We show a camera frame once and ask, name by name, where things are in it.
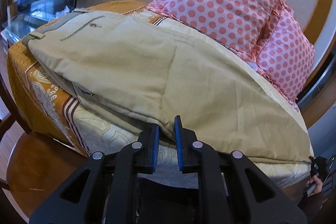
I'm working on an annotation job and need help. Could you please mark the beige khaki pants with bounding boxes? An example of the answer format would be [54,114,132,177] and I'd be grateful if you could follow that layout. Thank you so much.
[22,11,313,162]

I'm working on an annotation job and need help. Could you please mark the person right hand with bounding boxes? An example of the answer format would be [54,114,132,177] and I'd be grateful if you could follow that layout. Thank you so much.
[305,176,323,197]

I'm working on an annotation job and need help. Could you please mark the lower pink polka dot pillow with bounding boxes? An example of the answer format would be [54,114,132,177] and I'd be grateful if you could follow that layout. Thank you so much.
[253,6,315,103]

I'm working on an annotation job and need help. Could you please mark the pink polka dot pillow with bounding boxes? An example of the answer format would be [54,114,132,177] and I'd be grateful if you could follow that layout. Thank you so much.
[253,6,315,103]
[147,0,282,59]

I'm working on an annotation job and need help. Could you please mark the brown wooden chair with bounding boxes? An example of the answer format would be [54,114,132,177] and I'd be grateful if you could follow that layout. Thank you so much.
[1,79,86,223]

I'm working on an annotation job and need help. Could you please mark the upper pink polka dot pillow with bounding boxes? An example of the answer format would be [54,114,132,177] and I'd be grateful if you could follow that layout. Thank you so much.
[147,0,282,59]

